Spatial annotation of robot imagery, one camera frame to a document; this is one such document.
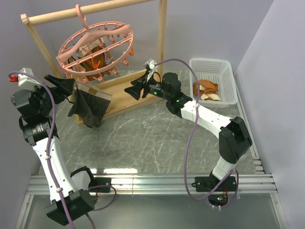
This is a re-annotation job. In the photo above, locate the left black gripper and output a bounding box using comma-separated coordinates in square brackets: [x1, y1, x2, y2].
[28, 74, 74, 116]

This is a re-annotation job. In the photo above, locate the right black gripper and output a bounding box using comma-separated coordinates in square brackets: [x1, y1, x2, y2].
[124, 72, 171, 102]

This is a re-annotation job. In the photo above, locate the dark grey underwear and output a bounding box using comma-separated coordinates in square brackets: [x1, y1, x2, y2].
[67, 82, 112, 128]

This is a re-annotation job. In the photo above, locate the pink round clip hanger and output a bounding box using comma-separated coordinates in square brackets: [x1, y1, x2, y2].
[56, 5, 134, 83]

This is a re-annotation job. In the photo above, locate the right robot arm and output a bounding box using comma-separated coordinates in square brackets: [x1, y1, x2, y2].
[124, 73, 253, 191]

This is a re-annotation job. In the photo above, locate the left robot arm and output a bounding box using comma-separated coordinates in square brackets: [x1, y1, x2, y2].
[9, 72, 96, 228]

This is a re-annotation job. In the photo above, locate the brown hanging underwear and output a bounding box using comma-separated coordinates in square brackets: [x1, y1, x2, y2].
[82, 52, 112, 81]

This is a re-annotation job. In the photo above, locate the beige hanging underwear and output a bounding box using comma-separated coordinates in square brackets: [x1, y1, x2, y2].
[77, 39, 106, 59]

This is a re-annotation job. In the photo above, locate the orange underwear in basket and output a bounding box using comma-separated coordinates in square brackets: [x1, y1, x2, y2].
[193, 80, 221, 101]

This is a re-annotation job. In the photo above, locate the wooden clothes rack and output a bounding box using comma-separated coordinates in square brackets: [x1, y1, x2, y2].
[21, 0, 167, 128]

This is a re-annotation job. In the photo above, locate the white plastic basket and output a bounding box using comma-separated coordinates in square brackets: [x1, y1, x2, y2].
[189, 58, 238, 108]

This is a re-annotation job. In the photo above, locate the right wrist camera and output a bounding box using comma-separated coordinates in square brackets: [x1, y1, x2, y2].
[144, 59, 157, 82]

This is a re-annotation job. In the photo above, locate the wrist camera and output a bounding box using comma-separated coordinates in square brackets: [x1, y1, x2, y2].
[144, 59, 157, 82]
[9, 68, 39, 91]

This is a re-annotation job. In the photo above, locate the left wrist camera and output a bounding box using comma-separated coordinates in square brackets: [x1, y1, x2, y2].
[9, 68, 39, 91]

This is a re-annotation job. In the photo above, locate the aluminium mounting rail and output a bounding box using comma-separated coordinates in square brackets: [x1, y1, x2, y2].
[26, 174, 277, 195]

